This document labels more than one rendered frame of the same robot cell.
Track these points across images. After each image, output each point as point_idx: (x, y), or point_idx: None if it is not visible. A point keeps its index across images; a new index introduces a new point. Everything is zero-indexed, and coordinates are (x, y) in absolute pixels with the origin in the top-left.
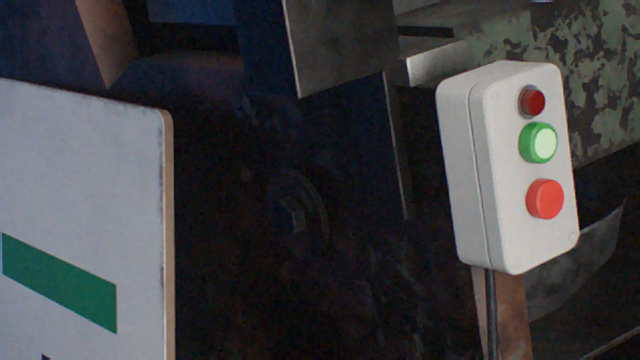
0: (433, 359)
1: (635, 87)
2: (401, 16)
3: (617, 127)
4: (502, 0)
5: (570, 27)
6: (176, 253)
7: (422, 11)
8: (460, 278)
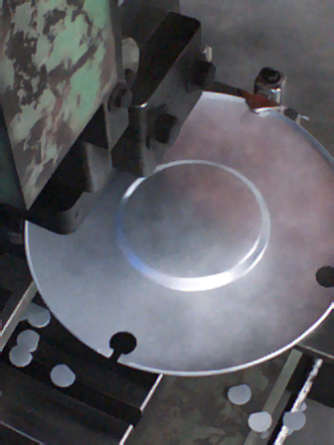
0: None
1: (287, 375)
2: (139, 444)
3: (274, 405)
4: (218, 412)
5: (265, 407)
6: None
7: (152, 430)
8: None
